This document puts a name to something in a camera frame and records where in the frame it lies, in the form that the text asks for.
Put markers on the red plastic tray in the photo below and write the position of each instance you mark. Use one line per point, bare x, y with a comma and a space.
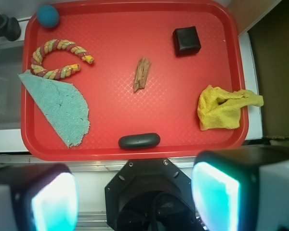
118, 34

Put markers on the black knob fixture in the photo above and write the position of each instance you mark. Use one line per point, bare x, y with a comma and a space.
9, 28

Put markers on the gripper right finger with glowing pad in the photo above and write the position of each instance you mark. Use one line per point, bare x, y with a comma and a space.
244, 189

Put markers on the black oval stone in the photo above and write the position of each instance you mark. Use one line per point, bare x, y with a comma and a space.
139, 141

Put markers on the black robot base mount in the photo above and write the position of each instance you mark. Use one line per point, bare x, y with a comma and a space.
150, 195

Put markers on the black square block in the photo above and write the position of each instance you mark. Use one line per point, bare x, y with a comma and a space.
186, 41

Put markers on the yellow cloth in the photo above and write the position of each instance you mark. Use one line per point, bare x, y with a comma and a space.
220, 109

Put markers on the teal green cloth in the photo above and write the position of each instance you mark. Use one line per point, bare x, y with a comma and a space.
62, 104

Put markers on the brown cardboard box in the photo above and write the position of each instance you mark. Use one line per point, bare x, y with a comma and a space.
270, 45

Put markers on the blue textured ball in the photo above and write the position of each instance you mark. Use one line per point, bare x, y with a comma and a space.
48, 16

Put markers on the twisted multicolour rope toy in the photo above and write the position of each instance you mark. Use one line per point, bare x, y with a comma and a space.
57, 59

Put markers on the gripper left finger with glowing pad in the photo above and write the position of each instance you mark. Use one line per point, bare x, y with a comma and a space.
38, 198

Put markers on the brown wood piece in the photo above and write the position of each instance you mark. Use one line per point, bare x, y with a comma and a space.
141, 74

